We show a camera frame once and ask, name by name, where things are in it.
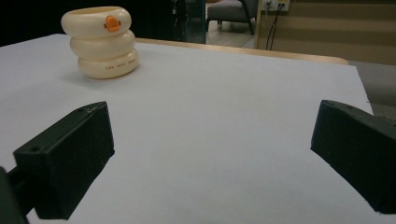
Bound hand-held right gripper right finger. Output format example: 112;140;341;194
310;99;396;215

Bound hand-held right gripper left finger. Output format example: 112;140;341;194
12;101;116;221

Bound cream ringed cup orange beak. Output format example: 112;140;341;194
60;6;140;79

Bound white table sheet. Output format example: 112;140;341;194
0;33;396;224

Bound light wooden table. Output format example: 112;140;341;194
134;37;349;66

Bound black cabinet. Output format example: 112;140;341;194
172;0;207;45

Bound grey upholstered chair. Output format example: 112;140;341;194
206;0;260;35

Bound black hanging cable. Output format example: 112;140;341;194
265;3;285;51

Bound white wall outlet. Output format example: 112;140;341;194
262;0;291;12

